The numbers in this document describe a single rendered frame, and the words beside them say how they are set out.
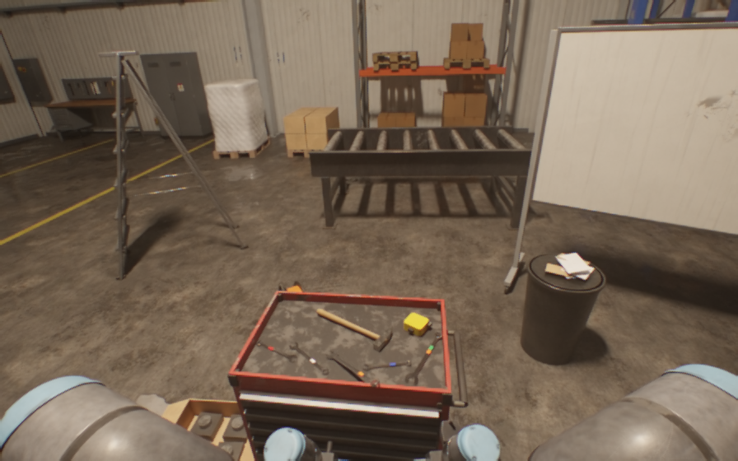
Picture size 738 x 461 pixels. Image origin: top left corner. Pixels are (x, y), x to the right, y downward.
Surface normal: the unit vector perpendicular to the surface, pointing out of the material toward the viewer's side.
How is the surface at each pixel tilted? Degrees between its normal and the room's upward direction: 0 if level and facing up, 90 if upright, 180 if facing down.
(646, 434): 17
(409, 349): 0
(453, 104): 90
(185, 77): 90
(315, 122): 90
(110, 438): 12
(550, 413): 0
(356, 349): 0
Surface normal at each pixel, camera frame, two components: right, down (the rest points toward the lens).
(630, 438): -0.50, -0.74
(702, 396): -0.07, -0.92
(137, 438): 0.47, -0.80
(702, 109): -0.53, 0.40
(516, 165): -0.07, 0.45
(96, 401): 0.15, -0.99
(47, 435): -0.21, -0.62
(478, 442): 0.11, -0.71
